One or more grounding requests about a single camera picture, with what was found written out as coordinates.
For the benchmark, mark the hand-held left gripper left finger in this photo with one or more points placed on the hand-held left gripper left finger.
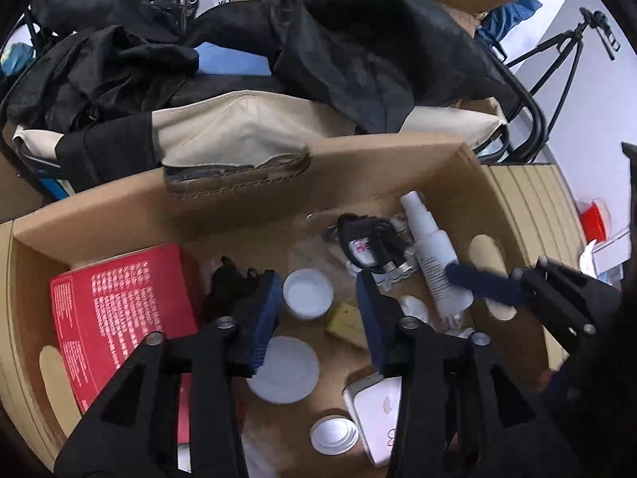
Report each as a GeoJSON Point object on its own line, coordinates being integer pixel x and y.
{"type": "Point", "coordinates": [266, 318]}

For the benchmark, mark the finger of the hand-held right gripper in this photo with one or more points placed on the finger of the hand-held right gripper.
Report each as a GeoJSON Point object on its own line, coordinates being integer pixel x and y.
{"type": "Point", "coordinates": [482, 281]}
{"type": "Point", "coordinates": [572, 276]}

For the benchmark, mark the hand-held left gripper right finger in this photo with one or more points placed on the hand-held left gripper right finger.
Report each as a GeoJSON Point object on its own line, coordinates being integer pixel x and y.
{"type": "Point", "coordinates": [373, 318]}

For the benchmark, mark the large white jar lid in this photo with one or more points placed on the large white jar lid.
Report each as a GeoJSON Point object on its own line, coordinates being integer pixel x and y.
{"type": "Point", "coordinates": [286, 371]}

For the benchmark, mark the white spray bottle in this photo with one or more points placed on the white spray bottle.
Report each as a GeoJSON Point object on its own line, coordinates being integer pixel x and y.
{"type": "Point", "coordinates": [433, 254]}

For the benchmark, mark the pink and white packet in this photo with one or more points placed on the pink and white packet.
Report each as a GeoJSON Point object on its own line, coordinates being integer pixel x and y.
{"type": "Point", "coordinates": [373, 403]}

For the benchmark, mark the white paper packets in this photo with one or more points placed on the white paper packets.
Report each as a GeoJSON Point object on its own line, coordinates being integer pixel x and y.
{"type": "Point", "coordinates": [587, 256]}

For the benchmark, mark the yellow sponge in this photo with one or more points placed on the yellow sponge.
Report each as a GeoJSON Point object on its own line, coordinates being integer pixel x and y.
{"type": "Point", "coordinates": [344, 324]}

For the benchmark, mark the white round jar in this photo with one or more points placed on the white round jar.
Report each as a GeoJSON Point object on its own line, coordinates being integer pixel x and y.
{"type": "Point", "coordinates": [307, 295]}

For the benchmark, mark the red cup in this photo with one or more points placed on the red cup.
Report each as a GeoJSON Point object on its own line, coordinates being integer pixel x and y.
{"type": "Point", "coordinates": [594, 220]}

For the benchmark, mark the black small object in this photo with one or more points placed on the black small object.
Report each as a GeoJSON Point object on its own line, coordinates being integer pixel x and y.
{"type": "Point", "coordinates": [363, 239]}

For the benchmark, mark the small ribbed white cap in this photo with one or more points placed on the small ribbed white cap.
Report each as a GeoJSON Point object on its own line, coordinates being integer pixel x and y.
{"type": "Point", "coordinates": [334, 434]}

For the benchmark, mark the red printed box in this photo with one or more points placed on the red printed box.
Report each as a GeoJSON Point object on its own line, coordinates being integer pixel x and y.
{"type": "Point", "coordinates": [114, 308]}

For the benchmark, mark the beige fabric cushion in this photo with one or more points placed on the beige fabric cushion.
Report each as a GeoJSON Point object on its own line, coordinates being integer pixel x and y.
{"type": "Point", "coordinates": [239, 124]}

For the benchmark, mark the black tripod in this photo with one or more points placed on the black tripod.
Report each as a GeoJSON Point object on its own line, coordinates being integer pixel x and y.
{"type": "Point", "coordinates": [562, 47]}

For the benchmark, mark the black jacket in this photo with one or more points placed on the black jacket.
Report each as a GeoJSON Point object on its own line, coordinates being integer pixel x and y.
{"type": "Point", "coordinates": [373, 50]}

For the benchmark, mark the blue cloth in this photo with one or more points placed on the blue cloth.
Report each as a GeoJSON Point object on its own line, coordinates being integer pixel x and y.
{"type": "Point", "coordinates": [234, 59]}

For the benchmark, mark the blue bag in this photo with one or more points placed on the blue bag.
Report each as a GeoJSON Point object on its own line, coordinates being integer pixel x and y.
{"type": "Point", "coordinates": [507, 10]}

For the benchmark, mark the black metal tube frame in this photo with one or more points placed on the black metal tube frame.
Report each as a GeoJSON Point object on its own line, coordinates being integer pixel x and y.
{"type": "Point", "coordinates": [532, 119]}

